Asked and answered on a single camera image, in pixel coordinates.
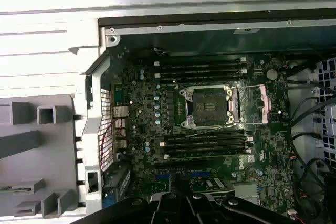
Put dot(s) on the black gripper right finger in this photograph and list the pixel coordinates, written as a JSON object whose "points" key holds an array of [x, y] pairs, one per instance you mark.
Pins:
{"points": [[223, 213]]}

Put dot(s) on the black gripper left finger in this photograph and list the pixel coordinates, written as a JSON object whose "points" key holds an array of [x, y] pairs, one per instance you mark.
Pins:
{"points": [[147, 213]]}

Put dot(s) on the metal locking lever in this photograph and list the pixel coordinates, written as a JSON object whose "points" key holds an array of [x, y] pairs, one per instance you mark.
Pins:
{"points": [[177, 86], [210, 131]]}

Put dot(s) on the metal socket cover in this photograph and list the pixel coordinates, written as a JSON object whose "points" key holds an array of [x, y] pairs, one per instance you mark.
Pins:
{"points": [[266, 113]]}

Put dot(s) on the CPU socket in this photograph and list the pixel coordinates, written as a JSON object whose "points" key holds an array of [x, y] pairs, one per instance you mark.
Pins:
{"points": [[207, 106]]}

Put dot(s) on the silver chipset heatsink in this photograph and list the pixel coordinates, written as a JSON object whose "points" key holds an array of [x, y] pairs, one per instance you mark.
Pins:
{"points": [[244, 191]]}

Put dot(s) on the black RAM slot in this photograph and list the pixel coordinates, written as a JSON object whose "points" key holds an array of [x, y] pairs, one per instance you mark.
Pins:
{"points": [[204, 147], [236, 133], [199, 73], [199, 61], [204, 140], [204, 153], [199, 78], [199, 66]]}

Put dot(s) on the green motherboard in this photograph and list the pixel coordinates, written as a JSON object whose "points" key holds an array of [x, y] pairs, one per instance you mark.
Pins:
{"points": [[141, 129]]}

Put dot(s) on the black PC case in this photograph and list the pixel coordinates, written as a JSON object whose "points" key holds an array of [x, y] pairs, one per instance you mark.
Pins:
{"points": [[92, 134]]}

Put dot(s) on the grey parts rack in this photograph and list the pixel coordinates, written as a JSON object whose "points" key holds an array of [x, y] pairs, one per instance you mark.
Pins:
{"points": [[57, 142]]}

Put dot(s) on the green RAM stick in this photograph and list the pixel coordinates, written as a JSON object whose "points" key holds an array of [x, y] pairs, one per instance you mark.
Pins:
{"points": [[10, 189]]}

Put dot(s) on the silver drive cage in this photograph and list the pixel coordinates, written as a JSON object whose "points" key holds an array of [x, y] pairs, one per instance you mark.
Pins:
{"points": [[330, 116]]}

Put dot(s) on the round coin battery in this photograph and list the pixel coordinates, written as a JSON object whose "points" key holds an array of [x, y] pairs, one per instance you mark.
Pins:
{"points": [[271, 74]]}

